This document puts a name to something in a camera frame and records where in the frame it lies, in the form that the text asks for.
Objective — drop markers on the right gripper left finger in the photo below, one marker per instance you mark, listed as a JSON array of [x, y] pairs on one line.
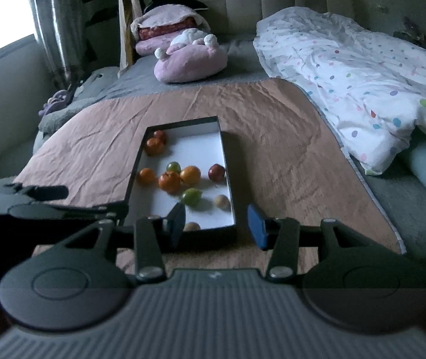
[[89, 276]]

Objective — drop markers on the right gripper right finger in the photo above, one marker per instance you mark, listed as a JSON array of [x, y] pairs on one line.
[[345, 277]]

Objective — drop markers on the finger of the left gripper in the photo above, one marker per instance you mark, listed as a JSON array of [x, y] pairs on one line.
[[45, 211], [19, 193]]

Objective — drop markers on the small orange mandarin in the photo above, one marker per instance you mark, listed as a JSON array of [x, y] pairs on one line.
[[154, 146]]

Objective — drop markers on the small brown kiwi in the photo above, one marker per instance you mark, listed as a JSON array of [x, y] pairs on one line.
[[191, 227]]

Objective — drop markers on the large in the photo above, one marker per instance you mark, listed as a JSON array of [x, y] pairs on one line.
[[169, 182]]

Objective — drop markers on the dark red plum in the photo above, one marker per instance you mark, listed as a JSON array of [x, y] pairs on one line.
[[161, 135], [217, 173]]

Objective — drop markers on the green lime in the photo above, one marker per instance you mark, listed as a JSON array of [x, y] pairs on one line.
[[191, 197], [174, 167]]

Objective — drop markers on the yellow-orange orange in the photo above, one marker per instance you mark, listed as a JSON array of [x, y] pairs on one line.
[[190, 175]]

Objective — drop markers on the grey bed sheet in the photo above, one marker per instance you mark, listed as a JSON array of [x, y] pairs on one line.
[[401, 190]]

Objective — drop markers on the purple plush toy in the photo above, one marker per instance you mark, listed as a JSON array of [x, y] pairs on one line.
[[59, 101]]

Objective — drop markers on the pink brown bed cover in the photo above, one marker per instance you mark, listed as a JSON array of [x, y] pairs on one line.
[[280, 154]]

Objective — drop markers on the grey plush toy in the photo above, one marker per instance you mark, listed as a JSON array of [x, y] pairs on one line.
[[85, 93]]

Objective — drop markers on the dark grey open box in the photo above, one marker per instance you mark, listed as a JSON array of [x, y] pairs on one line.
[[195, 142]]

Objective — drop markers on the white polka dot duvet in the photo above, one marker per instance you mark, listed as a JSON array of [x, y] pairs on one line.
[[370, 86]]

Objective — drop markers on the curtain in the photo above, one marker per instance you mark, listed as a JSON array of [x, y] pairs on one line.
[[60, 32]]

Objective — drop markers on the stack of pink pillows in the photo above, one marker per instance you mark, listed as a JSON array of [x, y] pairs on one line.
[[160, 25]]

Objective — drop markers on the pink bunny plush cushion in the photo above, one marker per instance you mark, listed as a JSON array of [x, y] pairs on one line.
[[191, 56]]

